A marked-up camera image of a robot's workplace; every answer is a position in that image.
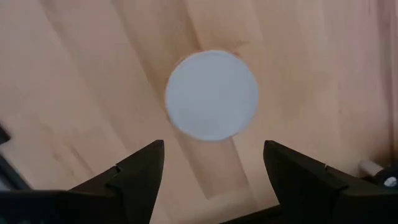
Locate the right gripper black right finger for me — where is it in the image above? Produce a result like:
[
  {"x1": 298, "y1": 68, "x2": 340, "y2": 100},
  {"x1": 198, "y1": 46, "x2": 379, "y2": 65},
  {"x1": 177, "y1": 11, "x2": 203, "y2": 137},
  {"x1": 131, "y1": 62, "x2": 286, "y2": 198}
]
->
[{"x1": 263, "y1": 139, "x2": 398, "y2": 224}]

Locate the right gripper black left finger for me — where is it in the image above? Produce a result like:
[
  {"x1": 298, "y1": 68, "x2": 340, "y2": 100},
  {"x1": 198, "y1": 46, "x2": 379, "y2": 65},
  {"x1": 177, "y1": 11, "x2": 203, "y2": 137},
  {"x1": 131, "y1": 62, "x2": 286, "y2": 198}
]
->
[{"x1": 0, "y1": 139, "x2": 165, "y2": 224}]

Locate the large orange pill bottle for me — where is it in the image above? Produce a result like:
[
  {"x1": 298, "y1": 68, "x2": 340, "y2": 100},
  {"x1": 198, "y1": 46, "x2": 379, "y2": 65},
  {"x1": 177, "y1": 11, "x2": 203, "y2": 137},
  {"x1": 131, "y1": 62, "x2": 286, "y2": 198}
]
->
[{"x1": 164, "y1": 49, "x2": 260, "y2": 143}]

